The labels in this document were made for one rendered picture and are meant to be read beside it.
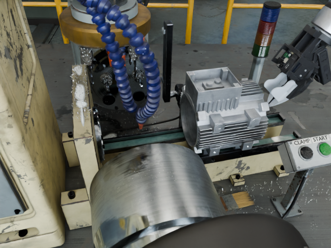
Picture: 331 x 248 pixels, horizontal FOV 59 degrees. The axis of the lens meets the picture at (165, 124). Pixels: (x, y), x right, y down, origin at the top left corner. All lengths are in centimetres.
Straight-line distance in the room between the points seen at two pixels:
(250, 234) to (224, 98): 57
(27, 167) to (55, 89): 82
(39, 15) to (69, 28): 366
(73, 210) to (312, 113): 101
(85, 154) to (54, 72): 95
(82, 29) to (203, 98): 34
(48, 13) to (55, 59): 258
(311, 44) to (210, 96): 26
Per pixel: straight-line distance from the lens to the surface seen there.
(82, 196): 79
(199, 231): 21
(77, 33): 57
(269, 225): 23
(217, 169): 92
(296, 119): 130
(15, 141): 57
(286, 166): 76
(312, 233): 95
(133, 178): 50
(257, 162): 98
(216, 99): 75
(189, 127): 91
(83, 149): 62
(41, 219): 76
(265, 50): 117
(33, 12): 426
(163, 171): 50
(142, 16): 60
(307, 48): 76
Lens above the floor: 155
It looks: 41 degrees down
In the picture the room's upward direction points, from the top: 2 degrees clockwise
